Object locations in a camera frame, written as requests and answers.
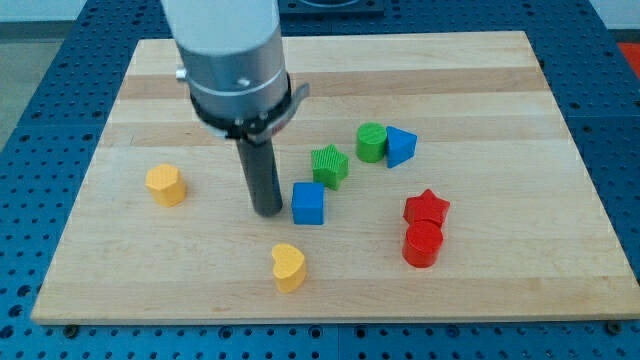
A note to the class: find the blue triangle block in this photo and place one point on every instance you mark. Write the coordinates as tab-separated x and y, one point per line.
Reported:
400	147

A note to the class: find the dark mount plate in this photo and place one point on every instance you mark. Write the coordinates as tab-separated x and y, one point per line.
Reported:
331	7

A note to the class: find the light wooden board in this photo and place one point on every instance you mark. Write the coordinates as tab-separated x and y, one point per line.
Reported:
526	236

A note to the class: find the red star block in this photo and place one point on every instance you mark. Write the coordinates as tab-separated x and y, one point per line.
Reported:
426	207

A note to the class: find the red cylinder block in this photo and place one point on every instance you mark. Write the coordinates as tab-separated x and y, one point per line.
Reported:
422	244

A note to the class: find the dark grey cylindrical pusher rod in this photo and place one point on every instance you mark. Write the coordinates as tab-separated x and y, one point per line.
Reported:
260	171

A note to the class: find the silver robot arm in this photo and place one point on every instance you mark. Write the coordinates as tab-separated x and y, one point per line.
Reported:
234	66

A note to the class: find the green star block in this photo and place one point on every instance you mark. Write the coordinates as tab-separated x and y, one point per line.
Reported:
330	166

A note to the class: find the yellow hexagon block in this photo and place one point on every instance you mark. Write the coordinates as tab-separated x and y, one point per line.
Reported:
166	185

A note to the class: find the green cylinder block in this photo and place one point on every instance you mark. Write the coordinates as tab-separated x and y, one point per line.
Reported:
371	140

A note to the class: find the blue cube block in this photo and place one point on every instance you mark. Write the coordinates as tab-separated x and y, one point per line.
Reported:
308	203

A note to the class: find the black flange ring with bracket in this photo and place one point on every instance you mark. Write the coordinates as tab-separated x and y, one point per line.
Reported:
261	127

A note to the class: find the yellow heart block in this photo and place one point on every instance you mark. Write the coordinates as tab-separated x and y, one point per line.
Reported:
289	268

